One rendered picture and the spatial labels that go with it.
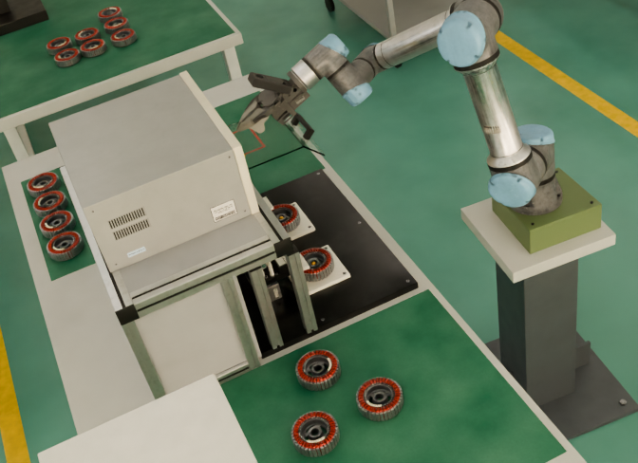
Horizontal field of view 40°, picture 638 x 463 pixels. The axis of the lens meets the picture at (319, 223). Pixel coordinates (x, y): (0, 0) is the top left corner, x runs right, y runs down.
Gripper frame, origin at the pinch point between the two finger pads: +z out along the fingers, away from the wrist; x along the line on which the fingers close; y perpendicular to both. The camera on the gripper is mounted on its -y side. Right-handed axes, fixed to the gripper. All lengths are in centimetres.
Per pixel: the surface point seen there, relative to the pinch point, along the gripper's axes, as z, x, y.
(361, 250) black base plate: -1, -20, 47
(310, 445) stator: 35, -75, 28
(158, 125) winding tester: 13.9, -6.8, -20.9
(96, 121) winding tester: 25.9, 5.9, -26.5
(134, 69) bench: 25, 138, 37
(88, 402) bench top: 77, -29, 12
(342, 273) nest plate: 6.7, -26.8, 41.5
